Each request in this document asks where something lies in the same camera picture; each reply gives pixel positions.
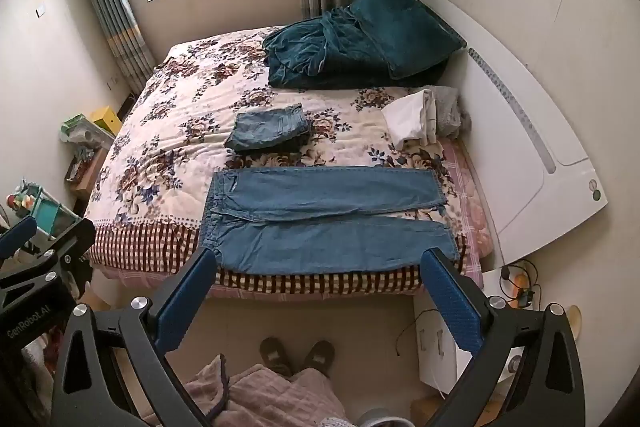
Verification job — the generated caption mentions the teal velvet blanket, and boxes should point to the teal velvet blanket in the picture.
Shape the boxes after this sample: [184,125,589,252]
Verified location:
[262,7,448,90]

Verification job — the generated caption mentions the white nightstand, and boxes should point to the white nightstand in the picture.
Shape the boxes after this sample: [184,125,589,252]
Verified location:
[412,267,543,400]

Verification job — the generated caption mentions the floral quilt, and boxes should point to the floral quilt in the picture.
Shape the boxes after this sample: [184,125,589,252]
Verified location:
[82,26,481,298]

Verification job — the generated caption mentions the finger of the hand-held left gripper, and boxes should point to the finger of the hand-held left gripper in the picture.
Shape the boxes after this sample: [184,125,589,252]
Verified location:
[0,215,39,262]
[27,218,97,283]

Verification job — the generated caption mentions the teal toy shelf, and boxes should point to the teal toy shelf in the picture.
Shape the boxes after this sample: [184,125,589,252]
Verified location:
[5,179,82,243]

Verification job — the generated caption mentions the folded blue jeans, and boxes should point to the folded blue jeans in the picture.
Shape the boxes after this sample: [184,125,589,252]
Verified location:
[224,103,312,152]

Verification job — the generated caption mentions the teal velvet pillow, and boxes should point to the teal velvet pillow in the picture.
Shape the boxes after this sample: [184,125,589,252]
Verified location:
[350,0,468,80]

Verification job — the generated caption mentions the wooden bedside cabinet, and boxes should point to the wooden bedside cabinet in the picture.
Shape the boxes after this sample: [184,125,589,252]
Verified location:
[65,146,111,208]

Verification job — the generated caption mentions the pink patterned bed sheet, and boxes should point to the pink patterned bed sheet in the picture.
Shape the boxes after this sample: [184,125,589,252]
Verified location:
[90,137,501,305]

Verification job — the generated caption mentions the white headboard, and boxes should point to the white headboard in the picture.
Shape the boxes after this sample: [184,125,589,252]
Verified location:
[407,0,608,270]

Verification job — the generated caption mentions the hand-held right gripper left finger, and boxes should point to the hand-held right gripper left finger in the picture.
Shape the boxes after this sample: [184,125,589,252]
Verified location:
[51,248,218,427]

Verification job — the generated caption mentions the blue denim pants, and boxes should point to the blue denim pants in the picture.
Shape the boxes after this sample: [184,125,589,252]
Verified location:
[200,167,461,276]

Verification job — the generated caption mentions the dark grey slipper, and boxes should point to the dark grey slipper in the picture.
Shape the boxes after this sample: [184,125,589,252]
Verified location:
[260,337,293,375]
[304,339,335,375]

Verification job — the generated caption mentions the green box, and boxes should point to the green box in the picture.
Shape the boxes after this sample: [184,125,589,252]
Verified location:
[61,114,92,141]

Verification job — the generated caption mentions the yellow box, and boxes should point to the yellow box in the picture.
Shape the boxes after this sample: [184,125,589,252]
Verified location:
[91,106,122,136]

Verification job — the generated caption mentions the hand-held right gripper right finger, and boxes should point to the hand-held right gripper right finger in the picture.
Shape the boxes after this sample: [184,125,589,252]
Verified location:
[420,248,587,427]

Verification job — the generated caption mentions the thin black cable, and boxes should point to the thin black cable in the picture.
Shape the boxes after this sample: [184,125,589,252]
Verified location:
[394,317,426,358]

